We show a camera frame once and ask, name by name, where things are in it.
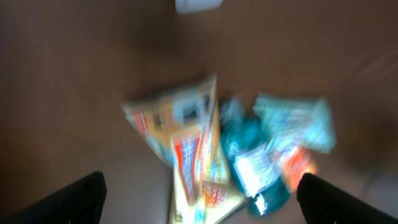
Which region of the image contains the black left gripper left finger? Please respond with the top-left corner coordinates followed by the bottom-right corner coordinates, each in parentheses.
top-left (1, 171), bottom-right (107, 224)

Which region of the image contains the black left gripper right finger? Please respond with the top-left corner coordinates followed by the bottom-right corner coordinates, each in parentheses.
top-left (297, 173), bottom-right (397, 224)

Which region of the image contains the orange Kleenex tissue pack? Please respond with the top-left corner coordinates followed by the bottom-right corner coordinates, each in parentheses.
top-left (274, 145), bottom-right (318, 192)

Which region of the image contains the teal mouthwash bottle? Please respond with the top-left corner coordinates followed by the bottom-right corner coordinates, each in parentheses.
top-left (220, 98), bottom-right (290, 217)

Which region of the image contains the teal wet wipes pack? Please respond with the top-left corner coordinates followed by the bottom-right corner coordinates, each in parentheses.
top-left (253, 94), bottom-right (336, 154)

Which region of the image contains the yellow snack bag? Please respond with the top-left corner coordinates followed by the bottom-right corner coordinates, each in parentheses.
top-left (122, 75), bottom-right (246, 224)

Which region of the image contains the white barcode scanner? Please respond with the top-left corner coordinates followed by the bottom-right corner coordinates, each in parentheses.
top-left (175, 0), bottom-right (223, 14)

